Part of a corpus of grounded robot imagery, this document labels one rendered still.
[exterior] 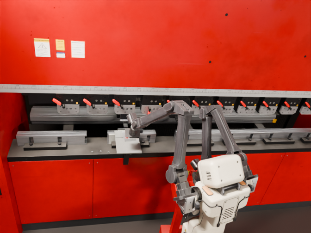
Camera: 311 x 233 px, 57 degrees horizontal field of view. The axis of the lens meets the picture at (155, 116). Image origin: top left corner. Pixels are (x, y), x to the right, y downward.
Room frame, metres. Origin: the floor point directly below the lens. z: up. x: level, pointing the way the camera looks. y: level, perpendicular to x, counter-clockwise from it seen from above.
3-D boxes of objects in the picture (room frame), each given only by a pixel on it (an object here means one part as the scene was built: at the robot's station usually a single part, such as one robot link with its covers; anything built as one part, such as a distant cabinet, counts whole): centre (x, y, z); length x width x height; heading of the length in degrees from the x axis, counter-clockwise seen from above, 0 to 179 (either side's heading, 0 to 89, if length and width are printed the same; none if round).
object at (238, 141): (2.02, -0.76, 0.89); 0.30 x 0.05 x 0.03; 106
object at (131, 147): (1.66, 0.18, 1.00); 0.26 x 0.18 x 0.01; 16
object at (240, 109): (2.07, -0.72, 1.26); 0.15 x 0.09 x 0.17; 106
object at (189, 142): (1.91, -0.38, 0.89); 0.30 x 0.05 x 0.03; 106
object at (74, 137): (1.65, 0.75, 0.92); 0.50 x 0.06 x 0.10; 106
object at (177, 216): (1.54, -0.32, 0.39); 0.06 x 0.06 x 0.54; 10
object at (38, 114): (2.19, -0.08, 0.93); 2.30 x 0.14 x 0.10; 106
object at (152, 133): (1.82, 0.17, 0.92); 0.39 x 0.06 x 0.10; 106
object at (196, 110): (1.96, -0.33, 1.26); 0.15 x 0.09 x 0.17; 106
